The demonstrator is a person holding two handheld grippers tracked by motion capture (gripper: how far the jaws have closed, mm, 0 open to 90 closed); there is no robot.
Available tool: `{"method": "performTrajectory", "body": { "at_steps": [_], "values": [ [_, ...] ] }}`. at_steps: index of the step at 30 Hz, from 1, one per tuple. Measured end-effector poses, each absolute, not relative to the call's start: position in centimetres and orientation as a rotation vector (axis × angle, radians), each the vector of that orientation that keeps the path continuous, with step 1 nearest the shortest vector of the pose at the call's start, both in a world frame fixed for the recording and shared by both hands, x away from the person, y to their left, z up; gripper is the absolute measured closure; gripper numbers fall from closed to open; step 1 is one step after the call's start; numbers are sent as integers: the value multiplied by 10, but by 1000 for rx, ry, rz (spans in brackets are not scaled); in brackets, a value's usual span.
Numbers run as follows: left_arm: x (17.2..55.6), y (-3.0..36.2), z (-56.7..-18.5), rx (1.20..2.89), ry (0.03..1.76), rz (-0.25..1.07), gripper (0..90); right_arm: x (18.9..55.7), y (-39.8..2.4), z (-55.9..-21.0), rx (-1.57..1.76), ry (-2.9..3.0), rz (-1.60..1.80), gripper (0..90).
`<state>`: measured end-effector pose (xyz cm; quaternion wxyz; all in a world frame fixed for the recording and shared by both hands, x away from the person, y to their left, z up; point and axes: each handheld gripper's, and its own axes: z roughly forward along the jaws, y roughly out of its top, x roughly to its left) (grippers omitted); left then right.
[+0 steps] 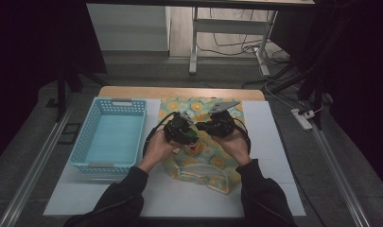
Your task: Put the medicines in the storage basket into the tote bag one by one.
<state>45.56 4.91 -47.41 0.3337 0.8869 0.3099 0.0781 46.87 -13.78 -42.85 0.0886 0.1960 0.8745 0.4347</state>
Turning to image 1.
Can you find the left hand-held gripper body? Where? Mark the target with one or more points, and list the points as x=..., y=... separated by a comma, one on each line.
x=176, y=129

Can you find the white table mat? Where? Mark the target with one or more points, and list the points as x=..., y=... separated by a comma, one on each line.
x=268, y=142

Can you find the orange print fabric bag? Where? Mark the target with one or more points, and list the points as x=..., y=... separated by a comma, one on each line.
x=208, y=164

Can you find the white power strip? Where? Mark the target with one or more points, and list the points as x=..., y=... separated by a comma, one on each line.
x=301, y=118

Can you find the aluminium rail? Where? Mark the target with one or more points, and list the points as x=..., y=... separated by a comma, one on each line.
x=31, y=170
x=340, y=179

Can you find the white desk frame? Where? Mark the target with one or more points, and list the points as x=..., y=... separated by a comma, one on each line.
x=227, y=26

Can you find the blue plastic basket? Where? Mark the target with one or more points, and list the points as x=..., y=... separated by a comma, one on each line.
x=112, y=138

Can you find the grey cabinet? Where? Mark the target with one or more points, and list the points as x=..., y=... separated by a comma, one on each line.
x=129, y=28

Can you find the person's left hand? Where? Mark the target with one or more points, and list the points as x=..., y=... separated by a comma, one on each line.
x=157, y=151

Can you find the black floor plate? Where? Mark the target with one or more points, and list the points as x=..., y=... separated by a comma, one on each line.
x=69, y=134

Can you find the person's right hand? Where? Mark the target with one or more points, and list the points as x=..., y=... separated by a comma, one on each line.
x=235, y=146

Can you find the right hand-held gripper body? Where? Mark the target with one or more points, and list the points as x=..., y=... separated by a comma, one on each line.
x=222, y=123

